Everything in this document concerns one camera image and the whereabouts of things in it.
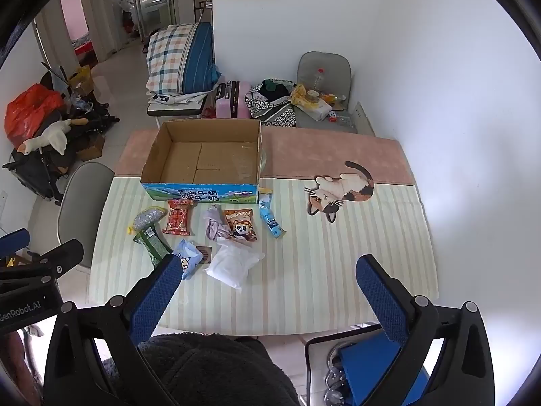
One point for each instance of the pale purple cloth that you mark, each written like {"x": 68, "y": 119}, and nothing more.
{"x": 213, "y": 226}

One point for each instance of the grey padded chair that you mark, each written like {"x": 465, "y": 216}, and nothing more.
{"x": 325, "y": 61}

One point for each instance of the blue cartoon tissue packet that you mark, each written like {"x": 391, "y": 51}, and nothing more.
{"x": 190, "y": 258}

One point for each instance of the red plastic bag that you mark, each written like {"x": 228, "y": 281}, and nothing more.
{"x": 29, "y": 110}

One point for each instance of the red carton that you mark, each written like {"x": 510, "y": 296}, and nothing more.
{"x": 210, "y": 113}

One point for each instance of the orange panda snack packet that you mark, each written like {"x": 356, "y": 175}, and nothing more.
{"x": 241, "y": 226}

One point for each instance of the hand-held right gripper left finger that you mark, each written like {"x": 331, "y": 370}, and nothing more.
{"x": 154, "y": 296}

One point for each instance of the pink suitcase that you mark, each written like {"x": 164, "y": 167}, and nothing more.
{"x": 236, "y": 101}

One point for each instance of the white wrapped packet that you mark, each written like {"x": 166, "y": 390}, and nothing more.
{"x": 317, "y": 110}

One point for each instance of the folded white sheet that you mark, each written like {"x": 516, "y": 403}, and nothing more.
{"x": 177, "y": 98}

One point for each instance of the white plastic bag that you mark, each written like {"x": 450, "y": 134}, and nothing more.
{"x": 232, "y": 264}

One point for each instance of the red snack packet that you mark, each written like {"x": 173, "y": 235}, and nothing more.
{"x": 177, "y": 220}

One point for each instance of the steel scrubber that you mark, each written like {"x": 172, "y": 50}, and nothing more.
{"x": 148, "y": 218}

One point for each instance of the yellow paper bag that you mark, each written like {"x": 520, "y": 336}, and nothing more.
{"x": 79, "y": 78}

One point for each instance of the grey shell chair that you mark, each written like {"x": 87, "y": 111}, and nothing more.
{"x": 82, "y": 203}

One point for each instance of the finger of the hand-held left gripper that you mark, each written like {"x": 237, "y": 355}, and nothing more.
{"x": 15, "y": 239}
{"x": 63, "y": 253}

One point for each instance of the green packet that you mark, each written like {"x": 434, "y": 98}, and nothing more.
{"x": 154, "y": 245}

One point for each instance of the black folded stroller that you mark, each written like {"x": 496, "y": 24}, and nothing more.
{"x": 34, "y": 169}

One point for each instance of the small brown cardboard box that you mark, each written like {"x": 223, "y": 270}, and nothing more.
{"x": 92, "y": 148}

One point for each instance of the person's left forearm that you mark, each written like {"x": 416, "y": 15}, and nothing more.
{"x": 15, "y": 355}

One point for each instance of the white slatted board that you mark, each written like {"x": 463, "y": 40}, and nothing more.
{"x": 363, "y": 120}

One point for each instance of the striped cat print tablecloth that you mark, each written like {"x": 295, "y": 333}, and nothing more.
{"x": 296, "y": 262}

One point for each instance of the person's dark fleece clothing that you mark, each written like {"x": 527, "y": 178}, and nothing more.
{"x": 211, "y": 372}

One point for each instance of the glass sliding door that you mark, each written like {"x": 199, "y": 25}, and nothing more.
{"x": 139, "y": 4}

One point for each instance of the yellow plastic bag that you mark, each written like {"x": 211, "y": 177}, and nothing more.
{"x": 301, "y": 95}

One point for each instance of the plaid folded quilt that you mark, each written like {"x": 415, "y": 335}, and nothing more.
{"x": 177, "y": 55}

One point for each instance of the light blue tube packet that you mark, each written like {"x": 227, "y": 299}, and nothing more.
{"x": 270, "y": 220}

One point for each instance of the white goose plush toy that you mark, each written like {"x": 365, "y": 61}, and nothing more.
{"x": 53, "y": 135}

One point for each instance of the black white patterned bag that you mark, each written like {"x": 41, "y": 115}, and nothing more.
{"x": 270, "y": 110}

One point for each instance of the clear plastic bottle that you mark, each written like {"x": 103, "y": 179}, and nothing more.
{"x": 319, "y": 80}

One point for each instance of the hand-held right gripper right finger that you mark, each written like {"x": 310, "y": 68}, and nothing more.
{"x": 382, "y": 300}

